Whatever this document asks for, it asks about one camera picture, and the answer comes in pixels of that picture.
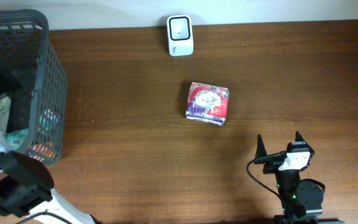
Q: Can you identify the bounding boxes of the red purple tissue pack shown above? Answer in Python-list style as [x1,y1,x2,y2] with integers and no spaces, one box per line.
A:
[185,82,229,126]

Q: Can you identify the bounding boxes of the small orange tissue pack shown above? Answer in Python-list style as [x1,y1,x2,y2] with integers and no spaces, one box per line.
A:
[29,141,56,163]

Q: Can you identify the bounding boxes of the small teal tissue pack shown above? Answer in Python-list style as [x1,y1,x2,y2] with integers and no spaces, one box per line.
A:
[38,109,60,133]

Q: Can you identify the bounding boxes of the teal wet wipes pack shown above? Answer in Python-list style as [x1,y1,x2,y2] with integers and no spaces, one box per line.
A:
[5,129,29,150]

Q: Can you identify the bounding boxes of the white floral cream tube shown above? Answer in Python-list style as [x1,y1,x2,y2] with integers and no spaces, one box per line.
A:
[0,96,11,135]

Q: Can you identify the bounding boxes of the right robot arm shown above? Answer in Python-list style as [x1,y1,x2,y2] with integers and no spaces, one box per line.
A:
[246,132,343,224]

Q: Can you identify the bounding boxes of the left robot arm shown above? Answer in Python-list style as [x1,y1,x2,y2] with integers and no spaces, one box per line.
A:
[0,68,99,223]

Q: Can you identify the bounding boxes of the white barcode scanner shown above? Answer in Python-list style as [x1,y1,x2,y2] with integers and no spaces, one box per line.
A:
[167,15,194,57]

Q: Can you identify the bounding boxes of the dark grey plastic basket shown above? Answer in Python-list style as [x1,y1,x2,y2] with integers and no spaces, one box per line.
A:
[0,9,68,166]

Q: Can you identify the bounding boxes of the right black camera cable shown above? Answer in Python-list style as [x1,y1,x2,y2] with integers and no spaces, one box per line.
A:
[246,152,287,203]

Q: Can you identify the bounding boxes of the black camera cable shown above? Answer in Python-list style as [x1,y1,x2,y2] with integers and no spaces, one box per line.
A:
[16,210,74,224]
[246,152,287,203]

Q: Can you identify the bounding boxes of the left black camera cable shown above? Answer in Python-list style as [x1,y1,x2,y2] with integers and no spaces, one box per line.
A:
[16,210,74,224]

